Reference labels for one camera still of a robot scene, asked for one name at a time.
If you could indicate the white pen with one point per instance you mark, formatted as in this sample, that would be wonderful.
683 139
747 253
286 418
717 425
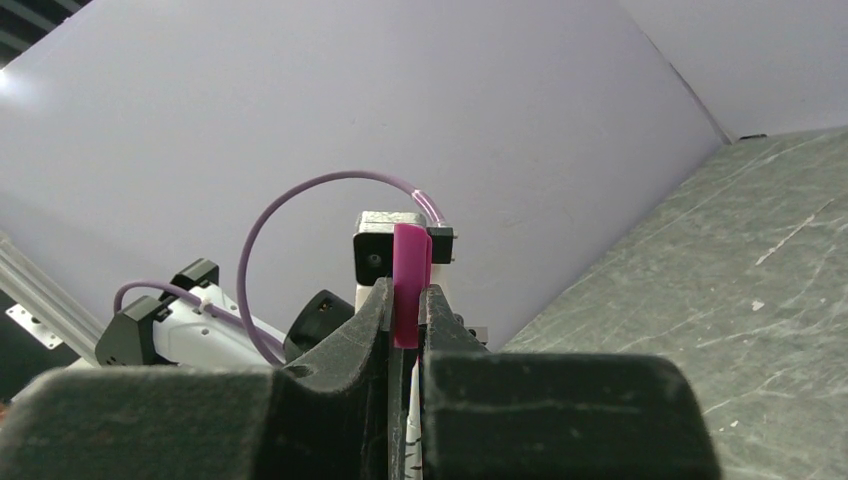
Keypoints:
413 463

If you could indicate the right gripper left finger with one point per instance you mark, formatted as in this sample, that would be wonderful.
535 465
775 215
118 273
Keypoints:
325 416

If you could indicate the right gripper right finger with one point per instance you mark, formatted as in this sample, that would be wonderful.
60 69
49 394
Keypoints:
489 415

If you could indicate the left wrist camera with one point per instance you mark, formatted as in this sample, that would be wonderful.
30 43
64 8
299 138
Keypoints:
373 249

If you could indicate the aluminium frame rail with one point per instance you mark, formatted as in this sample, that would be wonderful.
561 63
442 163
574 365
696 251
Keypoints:
42 297

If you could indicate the magenta pen cap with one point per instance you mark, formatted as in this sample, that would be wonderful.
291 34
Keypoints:
412 249

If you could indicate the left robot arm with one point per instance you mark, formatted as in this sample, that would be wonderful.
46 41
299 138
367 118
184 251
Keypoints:
191 321

